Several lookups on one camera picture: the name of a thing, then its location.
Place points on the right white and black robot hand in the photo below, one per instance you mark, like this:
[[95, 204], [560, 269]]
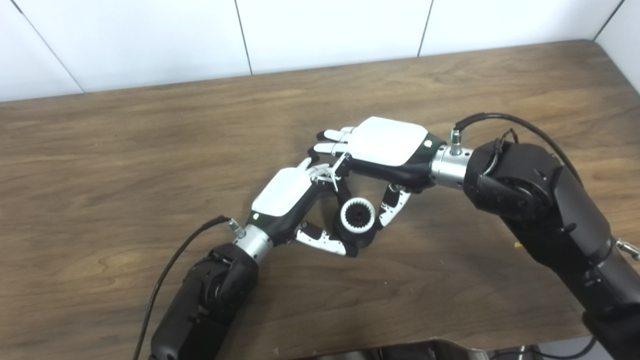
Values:
[[387, 140]]

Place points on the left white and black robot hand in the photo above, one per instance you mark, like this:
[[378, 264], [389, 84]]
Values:
[[282, 192]]

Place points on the round black part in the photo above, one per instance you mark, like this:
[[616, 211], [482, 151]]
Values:
[[362, 239]]

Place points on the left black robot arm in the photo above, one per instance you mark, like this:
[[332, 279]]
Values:
[[210, 300]]

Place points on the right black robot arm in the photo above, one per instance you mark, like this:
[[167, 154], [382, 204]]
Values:
[[550, 210]]

